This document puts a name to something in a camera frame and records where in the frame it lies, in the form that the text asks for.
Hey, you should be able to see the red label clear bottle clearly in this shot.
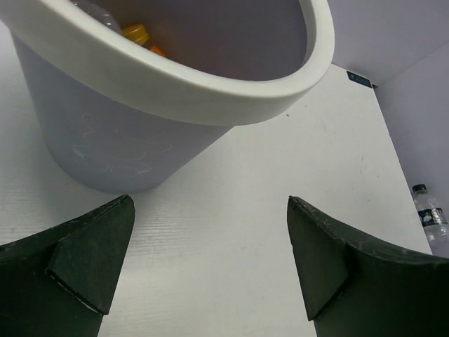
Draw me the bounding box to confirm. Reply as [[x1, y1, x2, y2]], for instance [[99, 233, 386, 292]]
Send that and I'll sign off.
[[70, 0, 122, 35]]

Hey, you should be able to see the orange bottle with barcode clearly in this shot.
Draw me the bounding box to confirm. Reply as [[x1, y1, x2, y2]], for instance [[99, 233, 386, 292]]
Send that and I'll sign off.
[[121, 23, 166, 57]]

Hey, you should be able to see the right table corner label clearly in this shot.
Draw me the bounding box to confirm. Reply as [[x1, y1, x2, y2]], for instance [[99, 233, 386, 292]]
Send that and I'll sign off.
[[347, 71, 373, 88]]

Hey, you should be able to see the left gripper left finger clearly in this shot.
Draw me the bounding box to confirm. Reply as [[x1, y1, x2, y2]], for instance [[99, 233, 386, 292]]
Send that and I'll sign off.
[[1, 195, 135, 336]]

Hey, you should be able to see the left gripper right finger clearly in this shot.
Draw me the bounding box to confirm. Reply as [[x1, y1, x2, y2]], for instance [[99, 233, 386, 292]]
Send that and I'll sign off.
[[287, 197, 448, 336]]

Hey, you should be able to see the clear bottle black label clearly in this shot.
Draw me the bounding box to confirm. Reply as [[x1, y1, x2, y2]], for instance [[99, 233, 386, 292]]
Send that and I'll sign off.
[[412, 184, 448, 250]]

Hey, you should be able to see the white plastic bin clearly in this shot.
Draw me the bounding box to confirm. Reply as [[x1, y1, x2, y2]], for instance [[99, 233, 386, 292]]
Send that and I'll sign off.
[[1, 1, 335, 194]]

